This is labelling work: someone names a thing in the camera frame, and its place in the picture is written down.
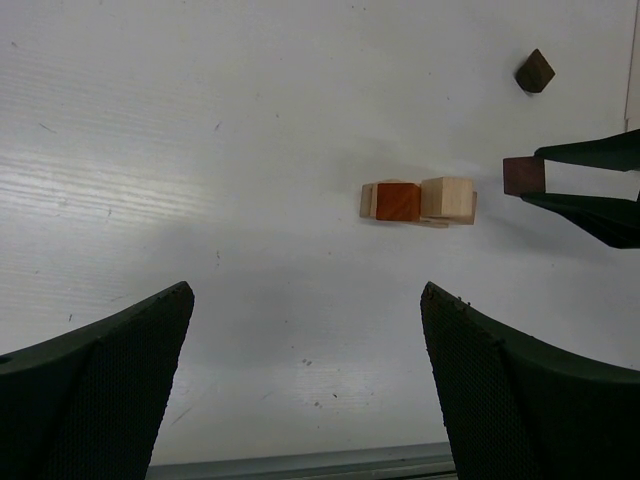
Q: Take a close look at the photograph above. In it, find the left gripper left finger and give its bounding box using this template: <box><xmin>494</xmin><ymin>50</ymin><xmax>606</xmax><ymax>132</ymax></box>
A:
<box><xmin>1</xmin><ymin>282</ymin><xmax>195</xmax><ymax>479</ymax></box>

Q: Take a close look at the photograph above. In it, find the dark brown house block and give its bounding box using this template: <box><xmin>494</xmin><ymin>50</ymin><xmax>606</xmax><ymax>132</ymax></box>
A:
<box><xmin>503</xmin><ymin>156</ymin><xmax>546</xmax><ymax>196</ymax></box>

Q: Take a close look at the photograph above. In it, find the long light wood block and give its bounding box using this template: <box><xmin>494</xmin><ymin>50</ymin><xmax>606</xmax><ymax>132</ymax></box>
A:
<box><xmin>371</xmin><ymin>180</ymin><xmax>448</xmax><ymax>228</ymax></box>

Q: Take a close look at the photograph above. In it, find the reddish brown wood prism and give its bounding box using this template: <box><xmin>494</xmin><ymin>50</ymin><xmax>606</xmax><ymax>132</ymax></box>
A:
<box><xmin>374</xmin><ymin>182</ymin><xmax>421</xmax><ymax>222</ymax></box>

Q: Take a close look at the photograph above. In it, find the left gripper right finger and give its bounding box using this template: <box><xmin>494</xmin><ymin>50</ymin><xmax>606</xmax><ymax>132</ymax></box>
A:
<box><xmin>421</xmin><ymin>283</ymin><xmax>639</xmax><ymax>479</ymax></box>

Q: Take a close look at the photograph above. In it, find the aluminium front rail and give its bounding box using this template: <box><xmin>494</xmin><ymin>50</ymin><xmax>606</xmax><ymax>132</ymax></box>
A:
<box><xmin>146</xmin><ymin>443</ymin><xmax>457</xmax><ymax>479</ymax></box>

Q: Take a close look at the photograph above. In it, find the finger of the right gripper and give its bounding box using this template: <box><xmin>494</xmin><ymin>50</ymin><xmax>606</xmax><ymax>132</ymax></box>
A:
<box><xmin>534</xmin><ymin>130</ymin><xmax>640</xmax><ymax>172</ymax></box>
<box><xmin>520</xmin><ymin>192</ymin><xmax>639</xmax><ymax>249</ymax></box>

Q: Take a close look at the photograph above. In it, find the dark brown wood block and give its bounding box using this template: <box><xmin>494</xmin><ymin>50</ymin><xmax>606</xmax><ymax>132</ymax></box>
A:
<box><xmin>514</xmin><ymin>49</ymin><xmax>556</xmax><ymax>95</ymax></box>

